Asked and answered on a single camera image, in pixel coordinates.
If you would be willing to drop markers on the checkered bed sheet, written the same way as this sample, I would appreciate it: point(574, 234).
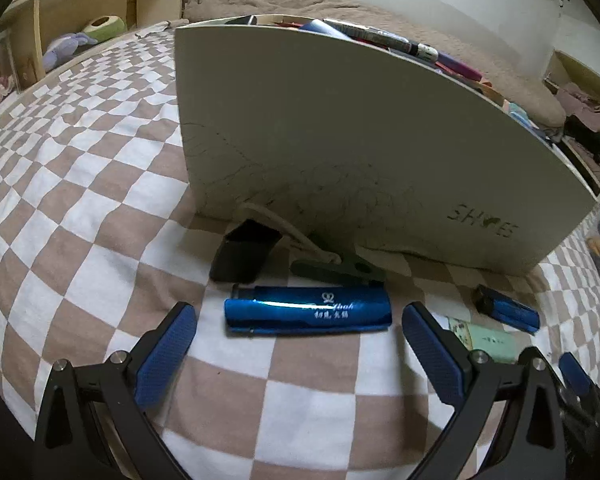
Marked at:
point(99, 236)

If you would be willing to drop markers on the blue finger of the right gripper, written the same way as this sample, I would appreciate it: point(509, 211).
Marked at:
point(574, 375)

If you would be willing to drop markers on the dark blue text lighter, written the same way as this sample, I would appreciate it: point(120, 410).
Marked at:
point(295, 311)

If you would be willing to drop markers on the white cardboard shoe box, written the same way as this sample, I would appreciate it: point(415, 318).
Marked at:
point(360, 144)

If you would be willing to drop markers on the beige quilted duvet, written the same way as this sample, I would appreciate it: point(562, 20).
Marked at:
point(529, 93)

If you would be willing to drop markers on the anime print white lighter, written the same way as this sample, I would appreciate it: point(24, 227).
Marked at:
point(382, 38)

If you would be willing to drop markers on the shiny blue lighter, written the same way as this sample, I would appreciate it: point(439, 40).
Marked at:
point(505, 310)

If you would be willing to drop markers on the wooden bedside shelf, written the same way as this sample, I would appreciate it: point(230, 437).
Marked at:
point(33, 24)

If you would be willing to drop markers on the pink clothes pile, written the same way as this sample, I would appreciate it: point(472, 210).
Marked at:
point(580, 104)

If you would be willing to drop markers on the black small box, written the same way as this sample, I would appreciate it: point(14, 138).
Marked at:
point(243, 253)

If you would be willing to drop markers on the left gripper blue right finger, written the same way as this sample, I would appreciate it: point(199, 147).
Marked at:
point(529, 442)

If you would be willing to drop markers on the mint green lighter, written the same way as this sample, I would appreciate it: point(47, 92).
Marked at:
point(499, 345)

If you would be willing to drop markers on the dark green clip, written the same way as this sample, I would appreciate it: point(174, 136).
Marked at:
point(350, 270)

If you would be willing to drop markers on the green avocado plush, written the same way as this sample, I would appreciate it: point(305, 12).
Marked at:
point(105, 28)

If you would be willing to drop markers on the purple plush toy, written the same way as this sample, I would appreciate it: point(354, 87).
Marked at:
point(64, 47)

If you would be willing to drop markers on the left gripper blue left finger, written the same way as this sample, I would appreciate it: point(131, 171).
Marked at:
point(93, 421)

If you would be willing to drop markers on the purple pink gradient lighter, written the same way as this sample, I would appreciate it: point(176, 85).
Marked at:
point(459, 67)

